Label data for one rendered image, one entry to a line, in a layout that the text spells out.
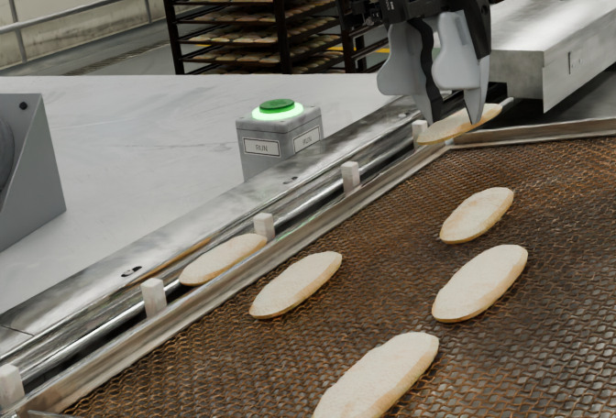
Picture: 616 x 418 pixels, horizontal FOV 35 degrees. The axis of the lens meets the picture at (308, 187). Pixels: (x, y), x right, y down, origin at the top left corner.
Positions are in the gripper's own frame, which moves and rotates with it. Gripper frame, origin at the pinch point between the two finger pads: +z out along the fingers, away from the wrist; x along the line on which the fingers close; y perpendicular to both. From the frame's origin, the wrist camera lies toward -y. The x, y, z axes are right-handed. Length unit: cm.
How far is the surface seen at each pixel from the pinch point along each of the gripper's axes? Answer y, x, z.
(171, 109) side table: -19, -69, 2
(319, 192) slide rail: 1.0, -18.3, 7.3
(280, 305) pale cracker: 26.9, 5.1, 4.9
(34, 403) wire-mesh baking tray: 41.8, 0.3, 4.6
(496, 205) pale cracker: 10.0, 9.8, 4.7
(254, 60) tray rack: -179, -242, 22
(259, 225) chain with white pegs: 11.8, -14.6, 6.3
